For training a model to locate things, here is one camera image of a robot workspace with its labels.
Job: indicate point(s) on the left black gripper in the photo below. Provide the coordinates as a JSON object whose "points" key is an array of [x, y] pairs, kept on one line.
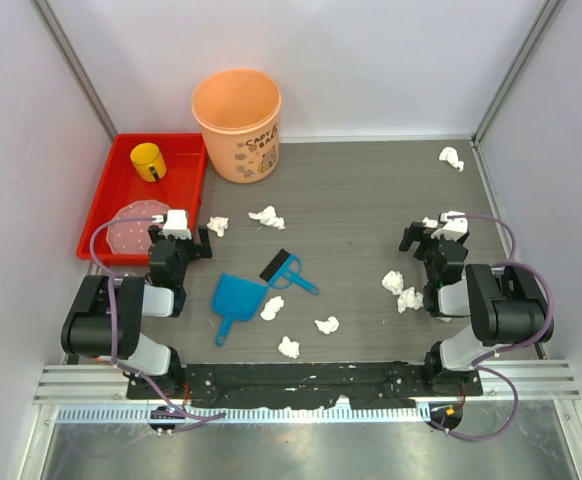
{"points": [[196, 250]]}

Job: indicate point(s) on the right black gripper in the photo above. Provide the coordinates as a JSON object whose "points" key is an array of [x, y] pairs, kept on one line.
{"points": [[416, 232]]}

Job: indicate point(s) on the blue plastic dustpan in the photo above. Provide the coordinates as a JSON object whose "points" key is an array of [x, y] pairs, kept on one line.
{"points": [[235, 299]]}

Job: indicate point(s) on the blue hand brush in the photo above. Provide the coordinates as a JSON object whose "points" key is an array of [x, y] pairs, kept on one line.
{"points": [[285, 270]]}

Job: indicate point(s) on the orange plastic waste bin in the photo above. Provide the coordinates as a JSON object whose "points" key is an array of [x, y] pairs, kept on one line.
{"points": [[238, 111]]}

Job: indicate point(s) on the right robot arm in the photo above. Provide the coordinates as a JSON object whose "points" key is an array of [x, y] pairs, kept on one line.
{"points": [[508, 307]]}

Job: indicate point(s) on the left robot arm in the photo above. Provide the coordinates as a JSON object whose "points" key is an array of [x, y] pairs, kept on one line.
{"points": [[104, 321]]}

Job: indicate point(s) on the pink dotted plate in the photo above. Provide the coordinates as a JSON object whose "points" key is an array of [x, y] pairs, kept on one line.
{"points": [[131, 237]]}

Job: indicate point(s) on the paper scrap far right corner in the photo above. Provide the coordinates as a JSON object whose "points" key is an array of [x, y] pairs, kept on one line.
{"points": [[450, 156]]}

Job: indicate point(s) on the yellow mug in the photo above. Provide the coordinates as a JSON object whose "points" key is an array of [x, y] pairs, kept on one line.
{"points": [[148, 161]]}

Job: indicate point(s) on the red plastic tray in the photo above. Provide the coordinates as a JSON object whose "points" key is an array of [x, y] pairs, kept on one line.
{"points": [[120, 186]]}

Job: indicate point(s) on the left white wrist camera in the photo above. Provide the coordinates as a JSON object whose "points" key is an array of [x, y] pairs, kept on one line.
{"points": [[176, 225]]}

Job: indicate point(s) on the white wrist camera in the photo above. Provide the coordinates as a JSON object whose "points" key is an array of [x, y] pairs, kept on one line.
{"points": [[452, 225], [176, 225]]}

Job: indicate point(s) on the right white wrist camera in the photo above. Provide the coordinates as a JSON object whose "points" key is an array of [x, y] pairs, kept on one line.
{"points": [[452, 225]]}

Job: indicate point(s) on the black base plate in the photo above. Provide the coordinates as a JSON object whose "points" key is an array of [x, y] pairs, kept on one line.
{"points": [[309, 386]]}

